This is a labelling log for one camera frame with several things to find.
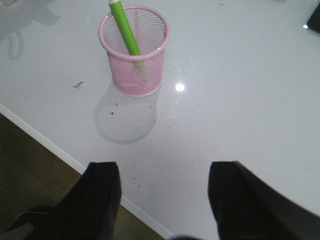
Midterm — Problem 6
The green marker pen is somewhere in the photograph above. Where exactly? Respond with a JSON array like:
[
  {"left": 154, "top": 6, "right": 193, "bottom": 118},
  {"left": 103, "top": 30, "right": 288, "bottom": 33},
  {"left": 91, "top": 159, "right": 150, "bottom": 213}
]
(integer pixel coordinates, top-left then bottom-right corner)
[{"left": 108, "top": 0, "right": 141, "bottom": 56}]

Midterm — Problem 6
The pink mesh pen holder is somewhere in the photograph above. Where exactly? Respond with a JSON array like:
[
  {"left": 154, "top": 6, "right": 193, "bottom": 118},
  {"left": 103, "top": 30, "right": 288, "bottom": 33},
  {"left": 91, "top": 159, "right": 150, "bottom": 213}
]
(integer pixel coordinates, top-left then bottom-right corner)
[{"left": 98, "top": 5, "right": 170, "bottom": 97}]

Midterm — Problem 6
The black mouse pad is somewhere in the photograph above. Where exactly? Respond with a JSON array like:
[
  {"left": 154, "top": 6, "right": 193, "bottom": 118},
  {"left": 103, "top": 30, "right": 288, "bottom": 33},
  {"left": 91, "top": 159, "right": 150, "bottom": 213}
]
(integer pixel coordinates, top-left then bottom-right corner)
[{"left": 307, "top": 5, "right": 320, "bottom": 34}]

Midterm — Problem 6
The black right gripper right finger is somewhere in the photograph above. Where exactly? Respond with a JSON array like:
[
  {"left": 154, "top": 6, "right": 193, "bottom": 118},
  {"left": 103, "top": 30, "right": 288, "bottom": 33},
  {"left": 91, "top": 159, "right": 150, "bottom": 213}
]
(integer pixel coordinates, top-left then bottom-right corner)
[{"left": 208, "top": 161, "right": 320, "bottom": 240}]

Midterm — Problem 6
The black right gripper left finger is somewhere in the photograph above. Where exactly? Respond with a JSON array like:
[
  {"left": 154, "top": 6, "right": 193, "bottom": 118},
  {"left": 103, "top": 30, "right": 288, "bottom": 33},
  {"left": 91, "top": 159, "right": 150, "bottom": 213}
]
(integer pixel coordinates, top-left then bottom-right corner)
[{"left": 4, "top": 162, "right": 122, "bottom": 240}]

